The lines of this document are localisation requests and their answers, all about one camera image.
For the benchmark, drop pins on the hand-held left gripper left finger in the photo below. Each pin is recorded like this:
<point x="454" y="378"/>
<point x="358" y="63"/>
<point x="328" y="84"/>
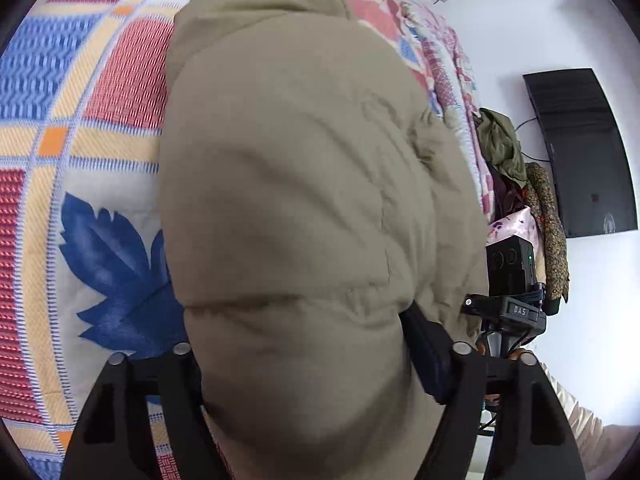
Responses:
<point x="150" y="375"/>

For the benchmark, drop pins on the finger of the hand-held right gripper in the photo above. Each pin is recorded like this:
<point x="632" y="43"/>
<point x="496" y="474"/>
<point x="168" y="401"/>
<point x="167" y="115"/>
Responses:
<point x="482" y="305"/>

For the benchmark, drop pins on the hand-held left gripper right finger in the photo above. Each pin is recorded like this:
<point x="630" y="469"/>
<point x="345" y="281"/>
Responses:
<point x="437" y="365"/>

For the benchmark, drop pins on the khaki puffer jacket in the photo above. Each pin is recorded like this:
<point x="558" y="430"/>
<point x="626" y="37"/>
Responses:
<point x="300" y="210"/>

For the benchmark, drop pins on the pink floral satin pillow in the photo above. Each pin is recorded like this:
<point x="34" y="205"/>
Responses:
<point x="515" y="227"/>

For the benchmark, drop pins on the leopard print garment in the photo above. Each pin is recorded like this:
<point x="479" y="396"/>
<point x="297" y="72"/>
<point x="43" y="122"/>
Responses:
<point x="550" y="225"/>

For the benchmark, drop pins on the dark maroon garment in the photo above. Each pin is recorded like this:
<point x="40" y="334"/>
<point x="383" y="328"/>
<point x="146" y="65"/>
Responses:
<point x="507" y="195"/>

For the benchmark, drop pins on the beige pleated cloth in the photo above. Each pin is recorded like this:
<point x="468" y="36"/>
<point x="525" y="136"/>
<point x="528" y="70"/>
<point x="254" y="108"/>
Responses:
<point x="590" y="440"/>

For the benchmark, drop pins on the olive green garment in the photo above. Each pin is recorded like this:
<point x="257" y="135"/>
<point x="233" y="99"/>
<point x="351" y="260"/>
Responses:
<point x="500" y="145"/>

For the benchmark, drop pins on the pink floral quilt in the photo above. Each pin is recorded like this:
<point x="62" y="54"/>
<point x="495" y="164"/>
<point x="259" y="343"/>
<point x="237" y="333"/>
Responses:
<point x="450" y="70"/>

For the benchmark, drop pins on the patterned red blue bed sheet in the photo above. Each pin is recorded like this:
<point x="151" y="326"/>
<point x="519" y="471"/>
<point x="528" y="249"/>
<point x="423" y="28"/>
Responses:
<point x="75" y="135"/>

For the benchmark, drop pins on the black wall television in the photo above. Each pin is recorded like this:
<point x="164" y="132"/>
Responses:
<point x="580" y="155"/>

